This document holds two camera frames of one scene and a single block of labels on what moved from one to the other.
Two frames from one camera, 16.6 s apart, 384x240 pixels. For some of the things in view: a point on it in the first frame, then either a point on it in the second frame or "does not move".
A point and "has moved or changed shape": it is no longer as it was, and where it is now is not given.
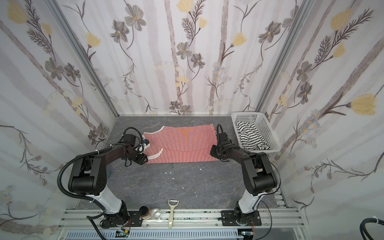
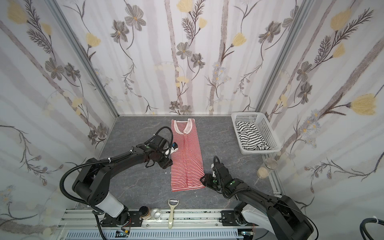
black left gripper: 139,157 to 167,161
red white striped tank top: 181,143 has moved or changed shape
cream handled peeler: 172,203 does not move
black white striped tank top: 250,137 does not move
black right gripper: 215,151 to 208,180
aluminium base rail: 74,223 does not move
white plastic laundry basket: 253,133 does not move
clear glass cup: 156,213 does not move
